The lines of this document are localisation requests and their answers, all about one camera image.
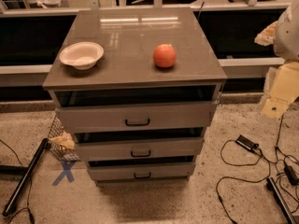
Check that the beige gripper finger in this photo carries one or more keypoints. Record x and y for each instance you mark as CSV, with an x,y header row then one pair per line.
x,y
281,89
267,35

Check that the grey bottom drawer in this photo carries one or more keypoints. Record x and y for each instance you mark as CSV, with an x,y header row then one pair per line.
x,y
146,171

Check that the grey drawer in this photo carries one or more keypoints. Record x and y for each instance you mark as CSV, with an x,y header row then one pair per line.
x,y
126,150
115,118
146,171

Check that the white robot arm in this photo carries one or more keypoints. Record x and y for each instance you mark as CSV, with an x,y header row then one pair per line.
x,y
283,34

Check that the grey top drawer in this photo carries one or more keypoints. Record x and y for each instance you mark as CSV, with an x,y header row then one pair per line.
x,y
115,118

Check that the grey middle drawer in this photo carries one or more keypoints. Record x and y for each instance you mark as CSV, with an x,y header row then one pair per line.
x,y
126,150

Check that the grey drawer cabinet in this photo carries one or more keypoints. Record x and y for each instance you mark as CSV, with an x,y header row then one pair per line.
x,y
127,74

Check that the black power adapter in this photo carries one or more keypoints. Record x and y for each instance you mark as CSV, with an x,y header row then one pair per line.
x,y
246,143

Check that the black power brick right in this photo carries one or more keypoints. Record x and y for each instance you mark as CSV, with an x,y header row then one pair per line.
x,y
291,174

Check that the black floor bar right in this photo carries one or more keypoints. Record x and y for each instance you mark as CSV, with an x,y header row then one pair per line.
x,y
271,185

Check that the black floor bar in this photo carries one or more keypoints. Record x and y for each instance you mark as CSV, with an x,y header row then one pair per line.
x,y
10,206
271,185

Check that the red apple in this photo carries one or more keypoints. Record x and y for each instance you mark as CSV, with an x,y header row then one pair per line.
x,y
164,56

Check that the white bowl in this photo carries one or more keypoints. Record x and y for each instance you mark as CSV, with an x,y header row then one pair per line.
x,y
81,55

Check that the crumpled paper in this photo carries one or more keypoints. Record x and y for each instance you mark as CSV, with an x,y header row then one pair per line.
x,y
64,140

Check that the blue tape cross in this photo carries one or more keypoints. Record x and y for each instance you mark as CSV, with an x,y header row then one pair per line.
x,y
65,173

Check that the black floor bar left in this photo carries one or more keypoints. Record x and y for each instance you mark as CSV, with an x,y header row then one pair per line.
x,y
10,206

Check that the wire mesh basket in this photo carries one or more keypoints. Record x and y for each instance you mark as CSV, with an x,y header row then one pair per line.
x,y
61,153

